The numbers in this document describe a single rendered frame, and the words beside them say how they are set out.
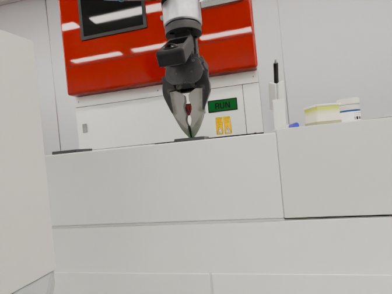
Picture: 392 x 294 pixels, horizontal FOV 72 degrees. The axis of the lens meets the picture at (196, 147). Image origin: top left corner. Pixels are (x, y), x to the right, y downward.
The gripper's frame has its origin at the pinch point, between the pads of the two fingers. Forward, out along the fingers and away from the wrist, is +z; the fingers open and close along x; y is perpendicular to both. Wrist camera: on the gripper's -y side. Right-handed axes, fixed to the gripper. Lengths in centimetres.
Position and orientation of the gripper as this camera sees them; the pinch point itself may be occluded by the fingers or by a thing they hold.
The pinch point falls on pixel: (190, 130)
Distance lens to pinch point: 50.3
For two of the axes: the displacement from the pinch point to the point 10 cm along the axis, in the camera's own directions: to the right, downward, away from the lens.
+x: -9.7, 0.9, 2.1
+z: 0.9, 10.0, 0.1
